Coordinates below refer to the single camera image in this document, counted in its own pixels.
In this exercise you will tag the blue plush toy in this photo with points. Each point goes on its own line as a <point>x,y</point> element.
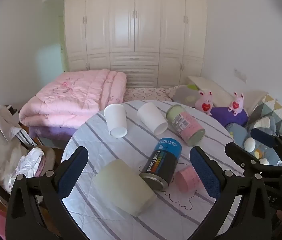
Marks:
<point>240,135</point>

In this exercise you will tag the folded pink quilt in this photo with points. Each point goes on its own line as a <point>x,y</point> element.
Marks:
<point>76,97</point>

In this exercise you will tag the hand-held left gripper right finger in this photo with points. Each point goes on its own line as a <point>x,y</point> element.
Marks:
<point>205,176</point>

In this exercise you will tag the heart print bedsheet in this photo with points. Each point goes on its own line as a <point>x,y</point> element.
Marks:
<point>146,94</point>

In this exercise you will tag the green and pink can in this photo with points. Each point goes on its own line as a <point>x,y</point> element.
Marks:
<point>185,123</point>

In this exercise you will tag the silver white crumpled cloth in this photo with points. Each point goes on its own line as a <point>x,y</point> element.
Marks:
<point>28,165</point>

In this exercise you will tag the triangle patterned cushion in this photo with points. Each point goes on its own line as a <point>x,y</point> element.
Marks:
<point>278,112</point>

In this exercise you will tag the cream wardrobe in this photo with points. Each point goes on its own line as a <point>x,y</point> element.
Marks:
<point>136,30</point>

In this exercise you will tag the white paper cup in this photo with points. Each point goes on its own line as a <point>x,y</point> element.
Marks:
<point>152,117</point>
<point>116,120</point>

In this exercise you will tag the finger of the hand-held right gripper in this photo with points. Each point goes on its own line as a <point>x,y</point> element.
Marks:
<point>263,135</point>
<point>249,161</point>

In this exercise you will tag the small pink cup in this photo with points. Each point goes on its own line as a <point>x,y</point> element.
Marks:
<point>187,180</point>

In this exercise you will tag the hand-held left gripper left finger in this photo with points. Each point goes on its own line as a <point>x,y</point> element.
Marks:
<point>73,171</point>

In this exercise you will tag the grey pillow with green spots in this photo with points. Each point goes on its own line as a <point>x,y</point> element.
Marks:
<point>184,95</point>

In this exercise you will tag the purple cushion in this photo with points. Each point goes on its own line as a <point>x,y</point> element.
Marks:
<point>227,117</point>

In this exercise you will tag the translucent white plastic cup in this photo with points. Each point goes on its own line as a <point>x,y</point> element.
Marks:
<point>123,190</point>

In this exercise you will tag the black and blue can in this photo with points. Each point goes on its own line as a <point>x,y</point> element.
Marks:
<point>162,165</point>

